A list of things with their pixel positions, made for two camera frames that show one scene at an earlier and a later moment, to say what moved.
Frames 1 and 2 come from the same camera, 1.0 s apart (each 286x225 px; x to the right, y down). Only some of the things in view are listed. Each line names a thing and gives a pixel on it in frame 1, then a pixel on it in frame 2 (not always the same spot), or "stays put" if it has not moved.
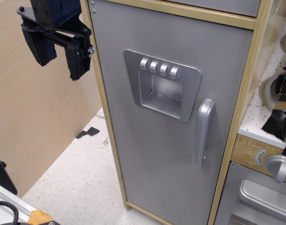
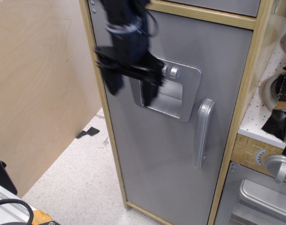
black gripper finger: [78, 57] to [149, 91]
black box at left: [1, 176] stays put
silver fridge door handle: [201, 132] stays put
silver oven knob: [280, 167] stays put
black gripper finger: [43, 49] to [114, 80]
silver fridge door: [175, 88] stays put
